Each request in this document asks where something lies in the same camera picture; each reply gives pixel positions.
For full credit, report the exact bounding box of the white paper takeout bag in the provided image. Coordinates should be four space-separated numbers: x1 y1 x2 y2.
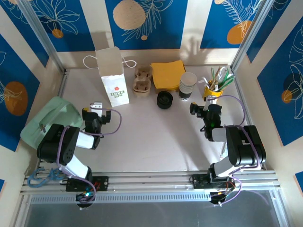
83 46 137 107

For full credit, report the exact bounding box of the yellow paper napkin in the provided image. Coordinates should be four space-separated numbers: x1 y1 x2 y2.
151 60 187 88

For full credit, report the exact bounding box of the cardboard cup carrier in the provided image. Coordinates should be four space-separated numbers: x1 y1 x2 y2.
133 67 152 93

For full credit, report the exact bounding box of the stack of paper cups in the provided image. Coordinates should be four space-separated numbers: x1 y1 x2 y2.
178 78 197 102

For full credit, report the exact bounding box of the yellow holder cup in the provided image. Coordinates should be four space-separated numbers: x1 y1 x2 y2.
204 85 223 102

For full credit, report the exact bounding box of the white wrapped straw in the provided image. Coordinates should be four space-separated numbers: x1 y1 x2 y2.
215 67 226 82
198 77 211 89

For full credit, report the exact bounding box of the stack of black cup lids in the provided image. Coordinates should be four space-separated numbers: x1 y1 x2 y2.
156 94 174 110

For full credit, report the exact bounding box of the mint green zip pouch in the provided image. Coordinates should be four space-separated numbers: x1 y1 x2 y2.
20 96 84 148

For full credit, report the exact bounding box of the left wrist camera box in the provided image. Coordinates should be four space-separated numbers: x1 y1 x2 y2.
90 101 104 111

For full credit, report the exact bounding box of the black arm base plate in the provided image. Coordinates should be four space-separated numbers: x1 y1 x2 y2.
190 174 237 190
65 176 109 192

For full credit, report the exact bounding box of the blue cable bundle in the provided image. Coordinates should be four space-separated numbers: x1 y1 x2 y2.
27 168 66 189

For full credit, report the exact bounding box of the aluminium front rail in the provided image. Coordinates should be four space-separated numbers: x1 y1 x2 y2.
20 170 281 197

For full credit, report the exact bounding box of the slotted grey cable duct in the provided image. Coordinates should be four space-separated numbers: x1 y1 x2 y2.
29 192 213 204

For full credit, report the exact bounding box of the aluminium frame post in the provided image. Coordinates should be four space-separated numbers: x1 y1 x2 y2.
18 0 67 74
231 0 273 71

